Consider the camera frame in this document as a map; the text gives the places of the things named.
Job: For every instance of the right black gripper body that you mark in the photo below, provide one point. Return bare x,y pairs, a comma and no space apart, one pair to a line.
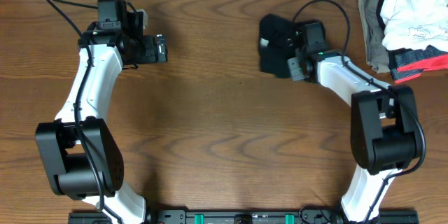
296,68

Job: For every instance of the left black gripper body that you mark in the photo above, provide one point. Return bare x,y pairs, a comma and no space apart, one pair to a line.
143,52

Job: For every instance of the black polo shirt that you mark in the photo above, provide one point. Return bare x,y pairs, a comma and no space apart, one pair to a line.
277,44

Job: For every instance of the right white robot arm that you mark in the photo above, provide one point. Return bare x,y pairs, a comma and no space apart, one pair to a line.
386,137

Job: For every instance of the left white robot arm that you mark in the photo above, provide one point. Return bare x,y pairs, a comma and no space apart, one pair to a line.
80,156

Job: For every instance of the khaki folded garment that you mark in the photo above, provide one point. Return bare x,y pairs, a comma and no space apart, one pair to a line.
377,57

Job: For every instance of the grey red folded garment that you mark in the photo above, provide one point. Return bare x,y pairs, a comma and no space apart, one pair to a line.
406,64

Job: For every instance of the white folded garment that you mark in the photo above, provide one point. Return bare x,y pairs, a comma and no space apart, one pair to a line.
414,24

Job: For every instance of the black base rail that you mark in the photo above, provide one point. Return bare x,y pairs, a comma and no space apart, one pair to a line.
307,215

